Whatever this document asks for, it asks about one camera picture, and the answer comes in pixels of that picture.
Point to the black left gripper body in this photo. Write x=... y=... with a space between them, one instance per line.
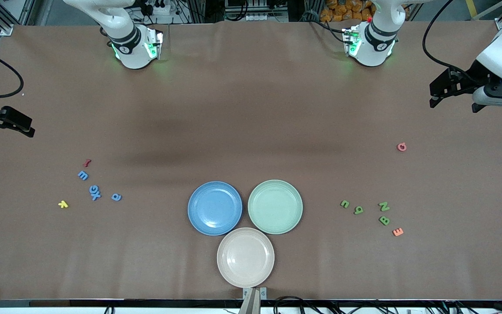
x=476 y=75

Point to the blue letter m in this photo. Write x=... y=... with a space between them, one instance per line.
x=83 y=175

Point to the blue letter G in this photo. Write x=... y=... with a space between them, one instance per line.
x=90 y=189

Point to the blue letter X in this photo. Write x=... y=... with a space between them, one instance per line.
x=96 y=196

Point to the blue letter a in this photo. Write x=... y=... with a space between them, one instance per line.
x=113 y=197

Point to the green letter N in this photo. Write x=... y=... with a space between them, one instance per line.
x=384 y=206

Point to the green letter B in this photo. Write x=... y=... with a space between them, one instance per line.
x=384 y=220

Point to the green letter q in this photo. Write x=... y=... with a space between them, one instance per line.
x=358 y=212

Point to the green letter u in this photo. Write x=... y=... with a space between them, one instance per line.
x=345 y=205

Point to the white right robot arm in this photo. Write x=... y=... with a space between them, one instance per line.
x=133 y=48

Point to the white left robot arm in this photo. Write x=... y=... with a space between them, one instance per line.
x=373 y=48

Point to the pink letter a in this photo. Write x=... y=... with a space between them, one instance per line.
x=398 y=147

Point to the yellow letter k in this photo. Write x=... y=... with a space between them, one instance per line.
x=62 y=204

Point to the orange objects pile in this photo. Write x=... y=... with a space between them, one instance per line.
x=347 y=8

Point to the orange letter E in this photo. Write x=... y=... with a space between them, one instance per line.
x=398 y=232

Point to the brown table cover sheet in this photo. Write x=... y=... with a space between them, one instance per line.
x=251 y=109

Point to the white power strip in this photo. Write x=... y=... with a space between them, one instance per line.
x=259 y=17

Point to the green plate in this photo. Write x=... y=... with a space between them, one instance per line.
x=275 y=206

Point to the blue plate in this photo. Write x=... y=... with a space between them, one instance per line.
x=215 y=208

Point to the beige plate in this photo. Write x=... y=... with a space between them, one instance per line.
x=245 y=257

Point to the black table edge rail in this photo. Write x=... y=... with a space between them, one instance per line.
x=146 y=303

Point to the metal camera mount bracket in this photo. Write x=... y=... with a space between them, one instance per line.
x=251 y=301

